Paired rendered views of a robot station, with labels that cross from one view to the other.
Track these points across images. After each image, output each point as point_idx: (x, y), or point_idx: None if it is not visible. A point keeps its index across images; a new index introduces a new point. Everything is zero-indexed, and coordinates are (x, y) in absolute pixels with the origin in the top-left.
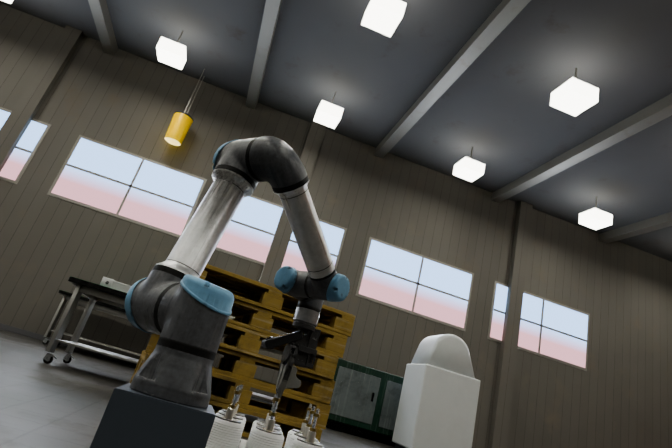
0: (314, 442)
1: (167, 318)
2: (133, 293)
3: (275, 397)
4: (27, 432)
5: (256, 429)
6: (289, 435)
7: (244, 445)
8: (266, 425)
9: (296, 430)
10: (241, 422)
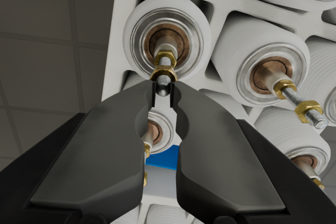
0: (155, 144)
1: None
2: None
3: (166, 72)
4: None
5: (151, 5)
6: (298, 134)
7: (304, 29)
8: (165, 38)
9: (315, 156)
10: None
